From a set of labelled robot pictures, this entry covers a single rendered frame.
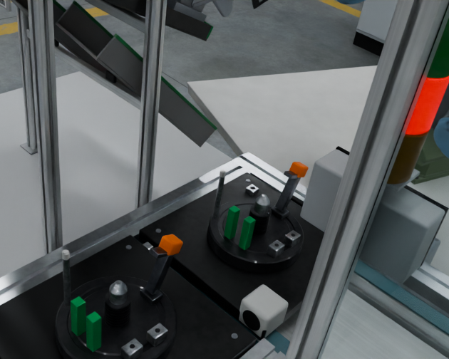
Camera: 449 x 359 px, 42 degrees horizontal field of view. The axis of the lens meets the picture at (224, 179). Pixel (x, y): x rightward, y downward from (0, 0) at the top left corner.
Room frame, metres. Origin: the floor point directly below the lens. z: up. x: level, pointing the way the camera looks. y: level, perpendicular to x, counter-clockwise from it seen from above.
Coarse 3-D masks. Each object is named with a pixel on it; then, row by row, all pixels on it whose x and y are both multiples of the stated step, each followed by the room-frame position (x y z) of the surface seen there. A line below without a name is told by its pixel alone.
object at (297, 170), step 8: (296, 168) 0.70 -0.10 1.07; (304, 168) 0.70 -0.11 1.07; (288, 176) 0.68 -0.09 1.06; (296, 176) 0.69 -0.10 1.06; (304, 176) 0.70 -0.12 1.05; (288, 184) 0.69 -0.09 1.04; (296, 184) 0.70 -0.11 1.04; (288, 192) 0.69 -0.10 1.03; (280, 200) 0.69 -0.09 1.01; (288, 200) 0.68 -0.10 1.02; (280, 208) 0.68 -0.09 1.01
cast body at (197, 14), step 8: (168, 0) 0.81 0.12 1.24; (176, 0) 0.81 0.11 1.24; (184, 0) 0.81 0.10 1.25; (192, 0) 0.82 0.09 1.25; (176, 8) 0.80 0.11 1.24; (184, 8) 0.81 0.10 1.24; (192, 8) 0.82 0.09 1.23; (200, 8) 0.83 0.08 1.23; (192, 16) 0.82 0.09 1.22; (200, 16) 0.83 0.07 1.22
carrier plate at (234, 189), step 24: (216, 192) 0.74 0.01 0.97; (240, 192) 0.75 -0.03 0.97; (264, 192) 0.76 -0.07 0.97; (168, 216) 0.66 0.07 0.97; (192, 216) 0.67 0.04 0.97; (144, 240) 0.61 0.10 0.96; (192, 240) 0.62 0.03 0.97; (312, 240) 0.66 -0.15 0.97; (192, 264) 0.57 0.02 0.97; (216, 264) 0.58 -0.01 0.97; (312, 264) 0.61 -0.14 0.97; (216, 288) 0.53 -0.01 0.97; (240, 288) 0.54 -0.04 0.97; (288, 288) 0.55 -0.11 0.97; (288, 312) 0.51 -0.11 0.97; (264, 336) 0.48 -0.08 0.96
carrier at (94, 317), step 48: (48, 288) 0.49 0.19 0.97; (96, 288) 0.48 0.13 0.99; (144, 288) 0.48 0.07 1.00; (192, 288) 0.52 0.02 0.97; (0, 336) 0.40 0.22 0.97; (48, 336) 0.42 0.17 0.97; (96, 336) 0.39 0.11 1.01; (144, 336) 0.42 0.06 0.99; (192, 336) 0.45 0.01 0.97; (240, 336) 0.46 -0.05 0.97
